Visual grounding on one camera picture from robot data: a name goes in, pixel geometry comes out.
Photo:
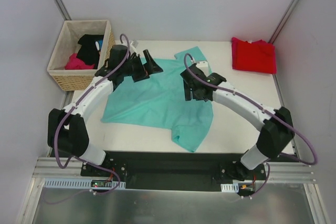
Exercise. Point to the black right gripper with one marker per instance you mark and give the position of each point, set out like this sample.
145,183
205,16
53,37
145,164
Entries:
189,87

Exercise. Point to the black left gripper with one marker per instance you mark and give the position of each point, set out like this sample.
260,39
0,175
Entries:
140,70

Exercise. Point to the teal t shirt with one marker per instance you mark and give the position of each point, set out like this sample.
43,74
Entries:
159,101

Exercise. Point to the red t shirt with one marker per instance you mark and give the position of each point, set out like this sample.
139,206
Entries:
257,56

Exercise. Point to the woven wicker basket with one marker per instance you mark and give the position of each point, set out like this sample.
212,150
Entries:
67,44

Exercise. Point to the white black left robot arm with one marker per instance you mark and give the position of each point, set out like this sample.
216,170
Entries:
67,130

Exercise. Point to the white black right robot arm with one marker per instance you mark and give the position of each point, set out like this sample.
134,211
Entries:
272,124

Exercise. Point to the black t shirt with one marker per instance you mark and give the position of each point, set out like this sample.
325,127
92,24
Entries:
90,47

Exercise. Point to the magenta t shirt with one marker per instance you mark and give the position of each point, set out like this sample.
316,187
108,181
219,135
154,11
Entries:
75,63

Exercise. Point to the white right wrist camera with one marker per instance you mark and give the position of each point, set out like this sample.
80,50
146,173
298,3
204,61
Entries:
203,66

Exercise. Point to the right white cable duct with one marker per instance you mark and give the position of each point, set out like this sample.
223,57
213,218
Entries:
230,188

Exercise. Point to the white cable duct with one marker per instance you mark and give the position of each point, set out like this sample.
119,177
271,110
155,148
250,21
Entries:
230,188
67,183

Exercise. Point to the aluminium rail left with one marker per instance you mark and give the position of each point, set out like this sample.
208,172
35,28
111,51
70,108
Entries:
47,166

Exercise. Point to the aluminium rail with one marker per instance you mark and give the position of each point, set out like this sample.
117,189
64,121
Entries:
291,173
47,166

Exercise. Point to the aluminium rail right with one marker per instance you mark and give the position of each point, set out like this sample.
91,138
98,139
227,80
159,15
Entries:
291,173

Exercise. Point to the left white cable duct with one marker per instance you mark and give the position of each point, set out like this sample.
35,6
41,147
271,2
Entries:
67,183

